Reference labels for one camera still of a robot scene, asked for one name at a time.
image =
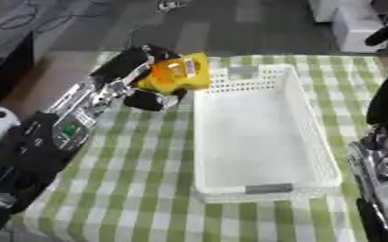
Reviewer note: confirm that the white box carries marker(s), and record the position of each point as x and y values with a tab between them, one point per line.
357	28
323	9

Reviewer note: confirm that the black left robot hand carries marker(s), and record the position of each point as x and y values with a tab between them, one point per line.
121	64

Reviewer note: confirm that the white perforated plastic basket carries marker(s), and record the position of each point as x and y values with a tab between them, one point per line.
261	135

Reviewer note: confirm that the small black and white object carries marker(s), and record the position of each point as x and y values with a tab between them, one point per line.
168	5

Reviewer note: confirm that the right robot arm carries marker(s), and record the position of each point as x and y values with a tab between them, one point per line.
384	179

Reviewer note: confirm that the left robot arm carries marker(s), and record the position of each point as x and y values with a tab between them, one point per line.
65	129

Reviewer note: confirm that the black cabinet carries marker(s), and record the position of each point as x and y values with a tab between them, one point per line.
4	72

